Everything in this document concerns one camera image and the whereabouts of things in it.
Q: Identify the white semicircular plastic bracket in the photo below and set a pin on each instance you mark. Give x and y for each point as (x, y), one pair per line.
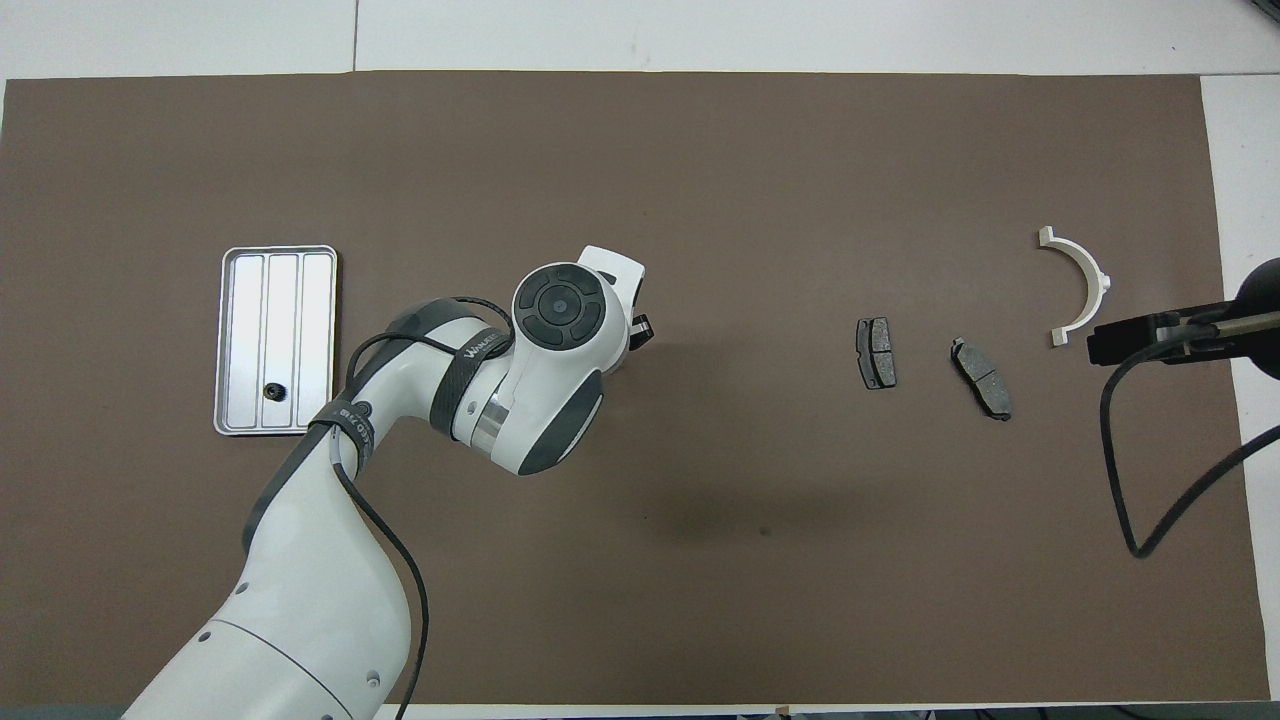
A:
(1088, 270)

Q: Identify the brown table mat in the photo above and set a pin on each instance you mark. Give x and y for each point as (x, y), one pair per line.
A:
(700, 150)

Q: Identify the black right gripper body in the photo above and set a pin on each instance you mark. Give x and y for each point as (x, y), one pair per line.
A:
(1262, 320)

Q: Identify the dark grey brake pad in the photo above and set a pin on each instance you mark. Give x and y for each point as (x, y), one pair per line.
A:
(982, 378)
(877, 353)

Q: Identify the silver metal tray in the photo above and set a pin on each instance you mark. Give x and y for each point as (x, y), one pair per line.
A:
(300, 300)

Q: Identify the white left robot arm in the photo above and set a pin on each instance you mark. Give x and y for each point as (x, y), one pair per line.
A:
(300, 560)

